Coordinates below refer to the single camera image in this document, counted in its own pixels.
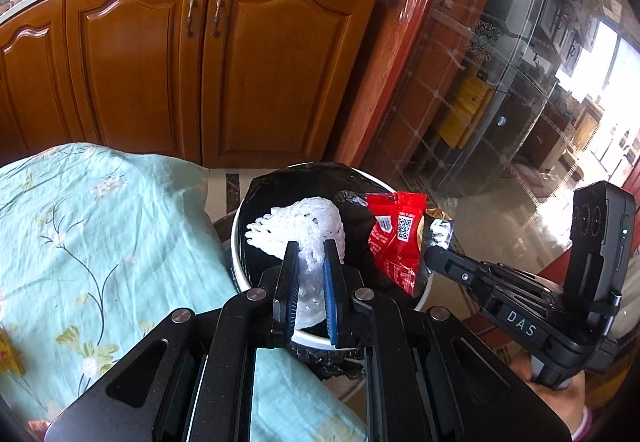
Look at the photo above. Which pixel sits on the white bin with black bag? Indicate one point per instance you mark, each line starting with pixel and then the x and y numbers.
pixel 300 182

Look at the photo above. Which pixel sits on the red snack wrapper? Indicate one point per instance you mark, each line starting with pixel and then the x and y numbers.
pixel 395 232

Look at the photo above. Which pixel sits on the person's right forearm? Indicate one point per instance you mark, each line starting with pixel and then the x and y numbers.
pixel 582 427

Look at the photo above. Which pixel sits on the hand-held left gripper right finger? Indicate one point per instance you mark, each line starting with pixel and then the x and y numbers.
pixel 330 299

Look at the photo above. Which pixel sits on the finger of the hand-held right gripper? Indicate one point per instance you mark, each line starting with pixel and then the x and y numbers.
pixel 520 281
pixel 457 274

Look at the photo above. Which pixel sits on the arched wooden cabinet door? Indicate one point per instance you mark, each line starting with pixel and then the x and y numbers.
pixel 30 82
pixel 280 72
pixel 135 72

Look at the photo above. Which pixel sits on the yellow packet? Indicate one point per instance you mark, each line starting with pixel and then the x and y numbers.
pixel 9 354

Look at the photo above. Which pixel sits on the wooden kitchen base cabinet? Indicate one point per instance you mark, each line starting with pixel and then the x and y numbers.
pixel 150 87

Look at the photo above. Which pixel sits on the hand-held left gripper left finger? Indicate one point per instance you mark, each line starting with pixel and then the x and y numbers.
pixel 287 294

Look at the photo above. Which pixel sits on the white round trash bin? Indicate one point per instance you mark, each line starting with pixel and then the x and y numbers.
pixel 239 262

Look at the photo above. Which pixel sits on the white foam fruit net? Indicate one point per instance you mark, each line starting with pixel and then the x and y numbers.
pixel 300 222

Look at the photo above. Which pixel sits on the light blue floral cloth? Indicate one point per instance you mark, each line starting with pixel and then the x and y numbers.
pixel 100 247

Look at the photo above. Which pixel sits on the person's right hand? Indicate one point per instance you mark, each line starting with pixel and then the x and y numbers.
pixel 560 404

